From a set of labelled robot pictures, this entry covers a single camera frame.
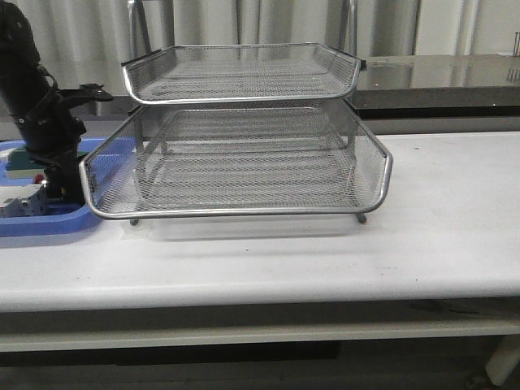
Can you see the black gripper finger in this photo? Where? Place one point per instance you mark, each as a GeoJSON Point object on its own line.
{"type": "Point", "coordinates": [72, 187]}
{"type": "Point", "coordinates": [53, 182]}

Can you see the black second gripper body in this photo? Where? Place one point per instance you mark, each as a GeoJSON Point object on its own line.
{"type": "Point", "coordinates": [52, 137]}

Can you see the red emergency stop button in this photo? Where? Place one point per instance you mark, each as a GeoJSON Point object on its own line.
{"type": "Point", "coordinates": [39, 179]}

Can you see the silver mesh tray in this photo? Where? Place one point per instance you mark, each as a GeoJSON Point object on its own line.
{"type": "Point", "coordinates": [241, 73]}
{"type": "Point", "coordinates": [246, 158]}

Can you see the black second robot arm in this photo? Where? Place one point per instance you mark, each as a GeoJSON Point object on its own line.
{"type": "Point", "coordinates": [35, 104]}

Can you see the green terminal block module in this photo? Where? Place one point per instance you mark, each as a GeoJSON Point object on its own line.
{"type": "Point", "coordinates": [19, 165]}

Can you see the white circuit breaker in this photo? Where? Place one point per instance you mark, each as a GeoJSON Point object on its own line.
{"type": "Point", "coordinates": [20, 201]}

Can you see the blue plastic tray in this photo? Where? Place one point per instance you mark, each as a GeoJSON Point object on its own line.
{"type": "Point", "coordinates": [61, 217]}

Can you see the silver mesh top tray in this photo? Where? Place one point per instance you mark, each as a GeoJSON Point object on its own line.
{"type": "Point", "coordinates": [241, 73]}

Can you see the dark granite counter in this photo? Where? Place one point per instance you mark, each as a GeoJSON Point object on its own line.
{"type": "Point", "coordinates": [393, 87]}

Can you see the white table leg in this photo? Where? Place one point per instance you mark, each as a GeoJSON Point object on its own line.
{"type": "Point", "coordinates": [504, 360]}

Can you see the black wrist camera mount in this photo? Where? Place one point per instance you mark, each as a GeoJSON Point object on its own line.
{"type": "Point", "coordinates": [85, 93]}

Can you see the grey metal rack frame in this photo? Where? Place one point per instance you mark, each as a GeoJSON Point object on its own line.
{"type": "Point", "coordinates": [138, 29]}

